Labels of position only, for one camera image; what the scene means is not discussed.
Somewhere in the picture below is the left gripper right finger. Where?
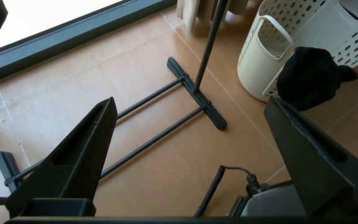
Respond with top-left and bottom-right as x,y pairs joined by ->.
263,95 -> 358,218

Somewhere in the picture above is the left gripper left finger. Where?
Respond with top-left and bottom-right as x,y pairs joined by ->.
6,96 -> 118,218

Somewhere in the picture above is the white laundry basket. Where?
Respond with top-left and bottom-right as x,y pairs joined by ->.
237,0 -> 358,103

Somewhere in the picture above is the black clothes rack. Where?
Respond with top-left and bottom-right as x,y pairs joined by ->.
0,0 -> 229,206

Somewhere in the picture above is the window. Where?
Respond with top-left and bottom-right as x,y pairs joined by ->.
0,0 -> 178,88

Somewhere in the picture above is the brown curtain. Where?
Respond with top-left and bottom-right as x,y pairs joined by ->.
176,0 -> 250,32

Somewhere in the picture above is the black cable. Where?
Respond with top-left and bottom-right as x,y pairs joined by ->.
193,165 -> 270,218

